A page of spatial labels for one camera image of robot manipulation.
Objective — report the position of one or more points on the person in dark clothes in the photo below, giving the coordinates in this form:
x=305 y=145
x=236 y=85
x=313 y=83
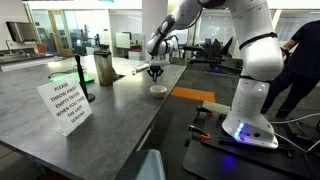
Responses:
x=300 y=60

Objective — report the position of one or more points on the white paper roll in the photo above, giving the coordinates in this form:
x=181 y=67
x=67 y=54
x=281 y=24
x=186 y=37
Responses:
x=140 y=68

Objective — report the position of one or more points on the black pole stand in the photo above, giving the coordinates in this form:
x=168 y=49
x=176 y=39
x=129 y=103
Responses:
x=81 y=76

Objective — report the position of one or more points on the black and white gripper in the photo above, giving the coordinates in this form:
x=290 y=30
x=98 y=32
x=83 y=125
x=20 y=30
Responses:
x=155 y=68

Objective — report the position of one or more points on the black office chair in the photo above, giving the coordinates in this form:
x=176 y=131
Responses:
x=216 y=50

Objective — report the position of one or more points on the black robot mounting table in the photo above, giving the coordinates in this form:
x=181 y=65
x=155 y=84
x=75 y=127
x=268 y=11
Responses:
x=213 y=160

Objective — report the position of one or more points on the white bowl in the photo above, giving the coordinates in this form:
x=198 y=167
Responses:
x=158 y=90

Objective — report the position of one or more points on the light blue chair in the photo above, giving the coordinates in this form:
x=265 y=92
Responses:
x=146 y=165

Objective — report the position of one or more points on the white standing board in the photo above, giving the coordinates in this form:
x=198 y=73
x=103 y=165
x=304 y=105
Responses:
x=122 y=40

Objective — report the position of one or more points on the brushed metal canister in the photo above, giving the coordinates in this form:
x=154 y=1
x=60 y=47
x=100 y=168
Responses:
x=104 y=68

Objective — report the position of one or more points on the black paper towel dispenser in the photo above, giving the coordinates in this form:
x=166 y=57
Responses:
x=20 y=31

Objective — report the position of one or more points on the white printed table sign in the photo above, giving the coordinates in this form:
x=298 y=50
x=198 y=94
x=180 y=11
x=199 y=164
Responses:
x=66 y=103

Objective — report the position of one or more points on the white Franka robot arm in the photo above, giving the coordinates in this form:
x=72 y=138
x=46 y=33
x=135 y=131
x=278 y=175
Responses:
x=256 y=50

